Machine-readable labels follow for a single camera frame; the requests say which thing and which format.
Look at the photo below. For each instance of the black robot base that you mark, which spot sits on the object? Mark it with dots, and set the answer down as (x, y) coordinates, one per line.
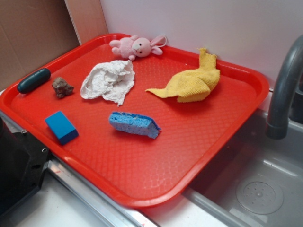
(23, 161)

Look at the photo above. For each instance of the blue sponge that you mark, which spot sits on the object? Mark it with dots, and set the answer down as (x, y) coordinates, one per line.
(134, 124)

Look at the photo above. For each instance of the red plastic tray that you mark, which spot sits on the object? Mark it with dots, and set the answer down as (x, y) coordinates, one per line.
(135, 170)

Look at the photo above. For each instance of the yellow microfiber cloth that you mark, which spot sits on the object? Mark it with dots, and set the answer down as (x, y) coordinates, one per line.
(192, 85)

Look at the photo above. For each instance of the white crumpled paper towel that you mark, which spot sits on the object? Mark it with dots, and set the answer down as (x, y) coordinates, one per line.
(109, 80)

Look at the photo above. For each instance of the pink plush bunny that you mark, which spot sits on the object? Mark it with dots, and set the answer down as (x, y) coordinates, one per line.
(137, 47)

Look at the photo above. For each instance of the blue rectangular block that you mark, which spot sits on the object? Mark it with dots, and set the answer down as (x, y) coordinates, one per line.
(61, 127)

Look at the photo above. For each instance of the brown rock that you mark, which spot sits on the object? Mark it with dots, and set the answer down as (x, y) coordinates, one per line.
(61, 87)

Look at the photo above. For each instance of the dark green oblong object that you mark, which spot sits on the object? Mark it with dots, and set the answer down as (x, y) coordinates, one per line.
(34, 80)

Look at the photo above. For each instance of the grey plastic sink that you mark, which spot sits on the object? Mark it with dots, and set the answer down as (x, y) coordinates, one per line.
(254, 181)

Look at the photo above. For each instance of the brown cardboard panel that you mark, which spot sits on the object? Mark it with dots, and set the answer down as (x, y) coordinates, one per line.
(32, 33)

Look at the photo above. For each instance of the grey faucet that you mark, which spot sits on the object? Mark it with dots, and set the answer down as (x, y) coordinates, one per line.
(287, 98)

